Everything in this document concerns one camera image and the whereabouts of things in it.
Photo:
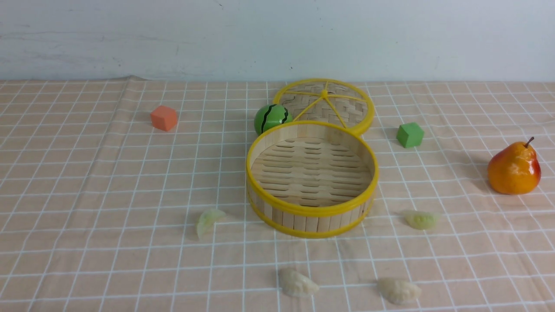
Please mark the pale green dumpling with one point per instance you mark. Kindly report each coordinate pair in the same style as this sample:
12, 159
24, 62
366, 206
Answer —
207, 219
420, 220

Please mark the white dumpling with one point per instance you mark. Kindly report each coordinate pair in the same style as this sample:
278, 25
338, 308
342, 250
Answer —
398, 291
295, 284

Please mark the bamboo steamer tray yellow rim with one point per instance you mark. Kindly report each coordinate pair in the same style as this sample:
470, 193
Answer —
311, 179

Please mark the bamboo steamer lid yellow rim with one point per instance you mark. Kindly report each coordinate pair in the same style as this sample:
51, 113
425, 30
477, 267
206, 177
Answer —
328, 100

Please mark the green striped watermelon ball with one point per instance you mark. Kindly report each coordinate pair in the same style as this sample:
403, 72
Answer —
270, 116

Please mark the orange cube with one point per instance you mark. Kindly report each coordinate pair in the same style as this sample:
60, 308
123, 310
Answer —
164, 118

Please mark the green cube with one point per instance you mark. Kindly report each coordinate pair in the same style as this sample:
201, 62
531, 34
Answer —
410, 135

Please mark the checkered beige tablecloth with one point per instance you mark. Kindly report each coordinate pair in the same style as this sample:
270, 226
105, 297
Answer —
99, 208

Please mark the orange red pear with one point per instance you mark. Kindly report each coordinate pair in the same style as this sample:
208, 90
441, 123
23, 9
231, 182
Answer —
515, 170

